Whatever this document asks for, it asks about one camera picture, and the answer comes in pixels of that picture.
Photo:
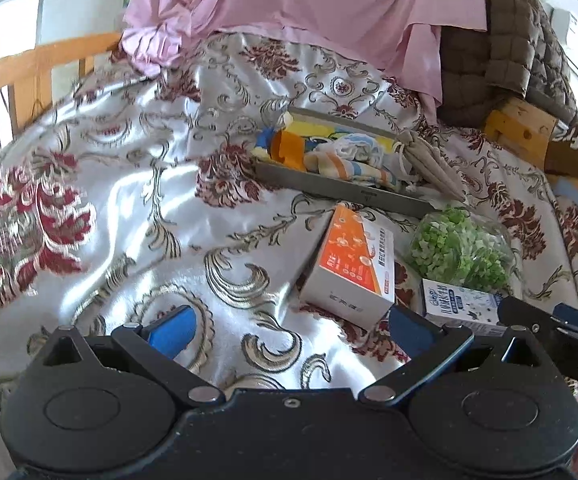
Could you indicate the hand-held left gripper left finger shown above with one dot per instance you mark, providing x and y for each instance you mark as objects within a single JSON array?
[{"x": 171, "y": 332}]

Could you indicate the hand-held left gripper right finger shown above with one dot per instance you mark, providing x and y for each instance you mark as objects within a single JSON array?
[{"x": 409, "y": 332}]

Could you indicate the grey tray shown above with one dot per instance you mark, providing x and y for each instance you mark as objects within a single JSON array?
[{"x": 349, "y": 192}]

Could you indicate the striped towel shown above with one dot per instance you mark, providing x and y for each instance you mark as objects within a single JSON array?
[{"x": 349, "y": 172}]

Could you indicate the white printed baby cloth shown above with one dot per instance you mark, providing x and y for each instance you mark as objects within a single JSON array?
[{"x": 349, "y": 147}]

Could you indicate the orange cloth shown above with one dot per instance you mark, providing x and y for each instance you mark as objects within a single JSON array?
[{"x": 291, "y": 150}]

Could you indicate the blue white milk carton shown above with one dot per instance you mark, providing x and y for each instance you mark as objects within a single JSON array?
[{"x": 459, "y": 305}]

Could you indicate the orange white box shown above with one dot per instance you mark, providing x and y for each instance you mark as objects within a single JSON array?
[{"x": 354, "y": 260}]

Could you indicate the bag of green paper stars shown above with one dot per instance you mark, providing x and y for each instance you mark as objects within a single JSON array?
[{"x": 454, "y": 250}]

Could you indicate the brown printed bag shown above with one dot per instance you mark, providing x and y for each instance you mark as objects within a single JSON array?
[{"x": 569, "y": 155}]

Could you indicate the yellow blue cartoon towel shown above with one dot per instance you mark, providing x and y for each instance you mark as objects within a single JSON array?
[{"x": 319, "y": 130}]

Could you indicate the brown quilted jacket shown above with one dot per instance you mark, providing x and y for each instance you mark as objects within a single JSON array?
[{"x": 509, "y": 35}]

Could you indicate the white air conditioner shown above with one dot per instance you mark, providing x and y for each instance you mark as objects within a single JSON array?
[{"x": 561, "y": 22}]

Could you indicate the pink bed sheet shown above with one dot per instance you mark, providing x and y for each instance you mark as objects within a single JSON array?
[{"x": 319, "y": 0}]

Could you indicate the window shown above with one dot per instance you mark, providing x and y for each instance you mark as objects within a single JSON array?
[{"x": 9, "y": 20}]

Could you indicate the wooden bed frame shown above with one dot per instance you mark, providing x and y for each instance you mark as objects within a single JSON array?
[{"x": 514, "y": 130}]

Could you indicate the wooden bed rail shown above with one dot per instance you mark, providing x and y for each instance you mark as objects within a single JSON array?
[{"x": 19, "y": 67}]

